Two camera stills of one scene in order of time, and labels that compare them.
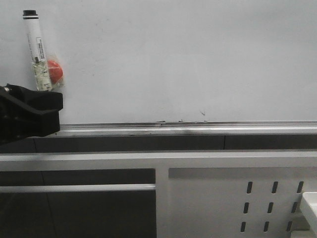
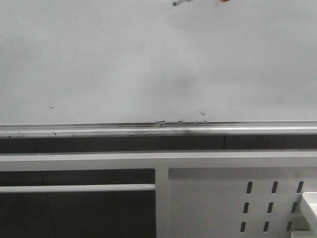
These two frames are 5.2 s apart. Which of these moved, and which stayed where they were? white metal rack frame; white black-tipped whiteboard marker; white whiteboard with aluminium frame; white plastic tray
Moved: white black-tipped whiteboard marker
Stayed: white whiteboard with aluminium frame; white plastic tray; white metal rack frame
